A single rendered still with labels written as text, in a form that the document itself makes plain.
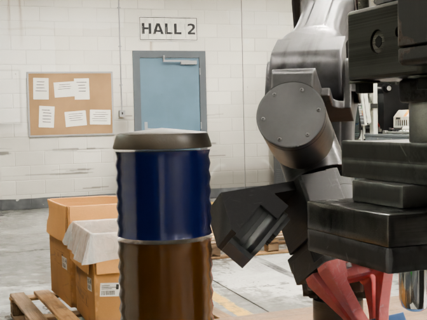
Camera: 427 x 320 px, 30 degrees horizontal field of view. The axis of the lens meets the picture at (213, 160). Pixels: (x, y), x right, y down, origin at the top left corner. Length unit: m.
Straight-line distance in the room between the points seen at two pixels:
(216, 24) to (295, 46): 11.28
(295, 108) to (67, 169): 10.81
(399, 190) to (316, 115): 0.14
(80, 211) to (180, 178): 4.29
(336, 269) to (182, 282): 0.38
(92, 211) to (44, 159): 6.81
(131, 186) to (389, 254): 0.23
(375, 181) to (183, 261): 0.27
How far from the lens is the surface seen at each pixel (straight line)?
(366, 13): 0.56
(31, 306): 4.76
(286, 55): 0.75
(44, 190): 11.41
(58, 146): 11.40
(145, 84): 11.63
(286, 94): 0.65
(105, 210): 4.63
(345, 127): 0.97
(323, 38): 0.78
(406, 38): 0.49
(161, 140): 0.30
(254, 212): 0.67
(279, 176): 11.97
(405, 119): 9.41
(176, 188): 0.30
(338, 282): 0.68
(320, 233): 0.56
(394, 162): 0.54
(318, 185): 0.69
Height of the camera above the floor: 1.20
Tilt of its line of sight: 3 degrees down
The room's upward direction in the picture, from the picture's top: 1 degrees counter-clockwise
